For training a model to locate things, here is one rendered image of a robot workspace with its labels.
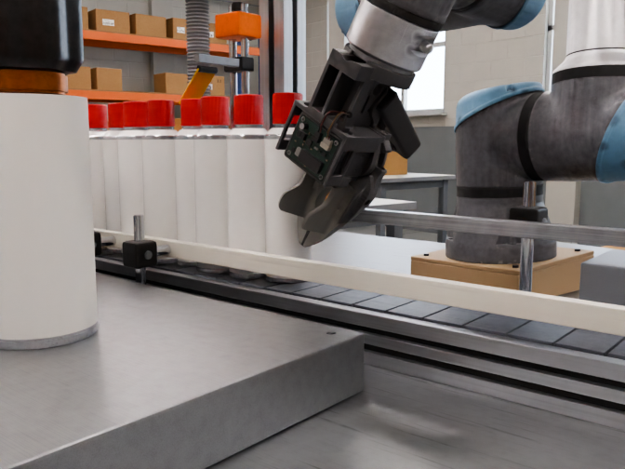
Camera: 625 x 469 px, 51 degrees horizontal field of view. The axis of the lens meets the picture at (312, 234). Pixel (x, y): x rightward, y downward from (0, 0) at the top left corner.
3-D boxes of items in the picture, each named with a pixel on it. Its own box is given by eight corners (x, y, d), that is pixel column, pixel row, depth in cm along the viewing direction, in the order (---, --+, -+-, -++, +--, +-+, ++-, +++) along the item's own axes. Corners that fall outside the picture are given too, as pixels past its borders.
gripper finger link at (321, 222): (273, 249, 68) (308, 172, 64) (311, 243, 72) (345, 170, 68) (293, 268, 66) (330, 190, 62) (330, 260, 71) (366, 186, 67)
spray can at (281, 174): (257, 277, 75) (254, 93, 72) (295, 273, 78) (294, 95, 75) (281, 286, 71) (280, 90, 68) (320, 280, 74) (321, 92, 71)
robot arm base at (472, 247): (424, 257, 94) (422, 187, 93) (483, 242, 104) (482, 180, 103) (521, 268, 83) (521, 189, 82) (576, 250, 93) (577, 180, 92)
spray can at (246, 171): (221, 277, 75) (219, 93, 72) (236, 269, 80) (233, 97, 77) (266, 279, 74) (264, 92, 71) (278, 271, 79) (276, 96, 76)
